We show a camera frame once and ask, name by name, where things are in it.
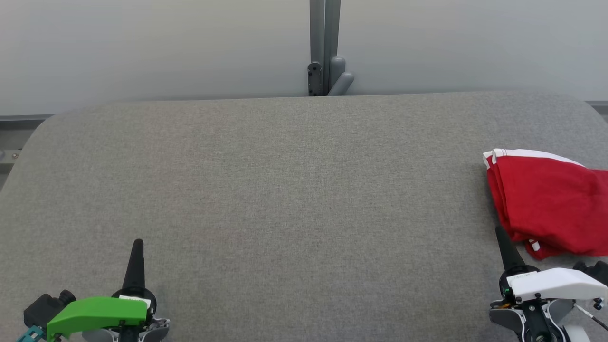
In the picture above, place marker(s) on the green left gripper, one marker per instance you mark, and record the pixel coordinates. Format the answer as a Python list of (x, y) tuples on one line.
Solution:
[(95, 313)]

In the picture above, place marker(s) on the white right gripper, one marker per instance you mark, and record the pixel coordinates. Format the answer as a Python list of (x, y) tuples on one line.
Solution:
[(555, 284)]

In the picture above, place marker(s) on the red jersey with number print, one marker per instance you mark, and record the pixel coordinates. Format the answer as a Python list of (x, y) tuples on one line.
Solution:
[(570, 247)]

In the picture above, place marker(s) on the red shorts with white stripe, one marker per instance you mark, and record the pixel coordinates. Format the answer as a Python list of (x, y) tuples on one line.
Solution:
[(546, 190)]

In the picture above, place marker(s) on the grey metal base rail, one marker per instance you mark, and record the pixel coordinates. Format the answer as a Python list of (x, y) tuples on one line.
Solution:
[(12, 142)]

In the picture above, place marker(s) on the grey metal frame post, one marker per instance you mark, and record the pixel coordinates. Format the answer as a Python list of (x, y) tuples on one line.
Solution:
[(325, 47)]

